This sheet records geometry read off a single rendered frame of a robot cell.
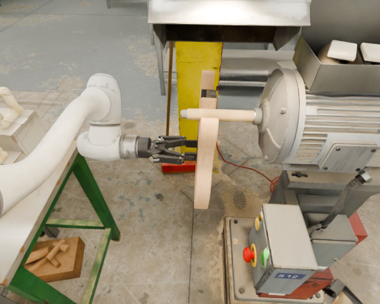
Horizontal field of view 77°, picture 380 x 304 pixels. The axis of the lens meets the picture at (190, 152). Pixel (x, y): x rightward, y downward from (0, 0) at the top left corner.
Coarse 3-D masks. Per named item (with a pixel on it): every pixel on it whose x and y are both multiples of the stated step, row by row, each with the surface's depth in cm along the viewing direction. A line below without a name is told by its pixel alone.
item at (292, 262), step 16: (272, 208) 60; (288, 208) 60; (272, 224) 57; (288, 224) 57; (304, 224) 57; (320, 224) 74; (256, 240) 64; (272, 240) 55; (288, 240) 55; (304, 240) 55; (256, 256) 63; (272, 256) 52; (288, 256) 52; (304, 256) 52; (256, 272) 63; (272, 272) 53; (288, 272) 52; (304, 272) 51; (256, 288) 64; (272, 288) 61; (288, 288) 61
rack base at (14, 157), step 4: (8, 152) 87; (12, 152) 87; (16, 152) 87; (20, 152) 87; (8, 156) 86; (12, 156) 86; (16, 156) 86; (20, 156) 87; (24, 156) 89; (4, 160) 85; (8, 160) 85; (12, 160) 85; (16, 160) 85; (20, 160) 87
